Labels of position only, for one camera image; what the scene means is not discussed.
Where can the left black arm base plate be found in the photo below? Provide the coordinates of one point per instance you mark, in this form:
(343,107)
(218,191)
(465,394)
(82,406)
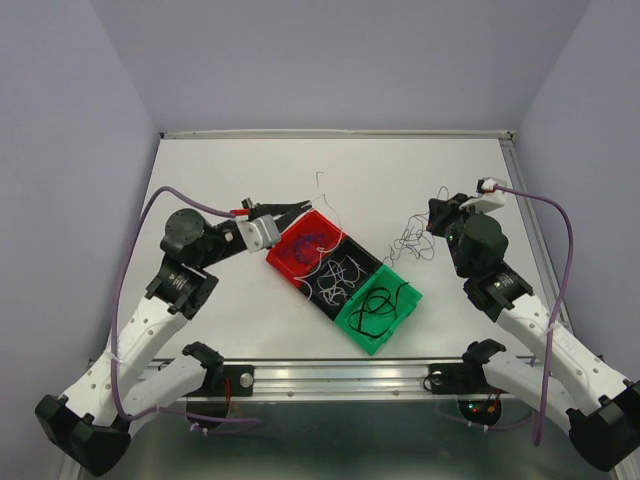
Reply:
(219,374)

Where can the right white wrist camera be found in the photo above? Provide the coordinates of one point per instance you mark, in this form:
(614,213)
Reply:
(490,196)

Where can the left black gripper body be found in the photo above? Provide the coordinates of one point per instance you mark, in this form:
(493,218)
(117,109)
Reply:
(225,246)

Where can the red plastic bin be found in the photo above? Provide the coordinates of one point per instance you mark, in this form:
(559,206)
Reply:
(301,246)

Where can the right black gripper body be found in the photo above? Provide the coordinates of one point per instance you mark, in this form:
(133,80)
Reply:
(451,221)

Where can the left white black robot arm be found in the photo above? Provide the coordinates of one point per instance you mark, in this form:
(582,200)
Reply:
(94,420)

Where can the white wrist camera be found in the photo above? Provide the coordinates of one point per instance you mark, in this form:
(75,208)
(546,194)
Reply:
(490,196)
(260,233)

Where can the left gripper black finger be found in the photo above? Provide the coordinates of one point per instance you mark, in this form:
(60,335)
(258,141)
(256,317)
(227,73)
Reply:
(284,221)
(282,208)

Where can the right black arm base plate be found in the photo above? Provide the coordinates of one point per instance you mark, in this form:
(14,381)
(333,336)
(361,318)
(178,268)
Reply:
(466,376)

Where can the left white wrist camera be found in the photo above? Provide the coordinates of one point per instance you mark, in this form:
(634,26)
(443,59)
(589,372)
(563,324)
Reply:
(260,233)

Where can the black plastic bin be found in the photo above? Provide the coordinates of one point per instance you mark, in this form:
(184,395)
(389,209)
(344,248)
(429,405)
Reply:
(339,277)

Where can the aluminium front rail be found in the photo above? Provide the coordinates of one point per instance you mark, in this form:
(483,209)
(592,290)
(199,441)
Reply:
(372,380)

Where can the green plastic bin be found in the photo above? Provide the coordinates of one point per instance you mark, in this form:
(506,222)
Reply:
(373,314)

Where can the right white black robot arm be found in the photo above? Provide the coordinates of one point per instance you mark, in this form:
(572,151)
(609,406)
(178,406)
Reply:
(594,404)

